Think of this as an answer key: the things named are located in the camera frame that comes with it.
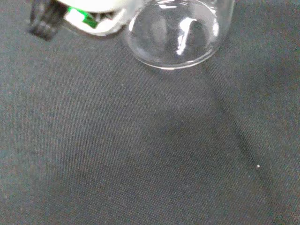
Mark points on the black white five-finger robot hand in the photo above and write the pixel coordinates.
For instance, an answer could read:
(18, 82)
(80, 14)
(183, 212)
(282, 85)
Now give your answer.
(98, 14)

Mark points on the black bench cloth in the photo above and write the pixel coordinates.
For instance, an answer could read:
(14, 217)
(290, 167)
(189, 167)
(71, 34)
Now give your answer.
(131, 145)

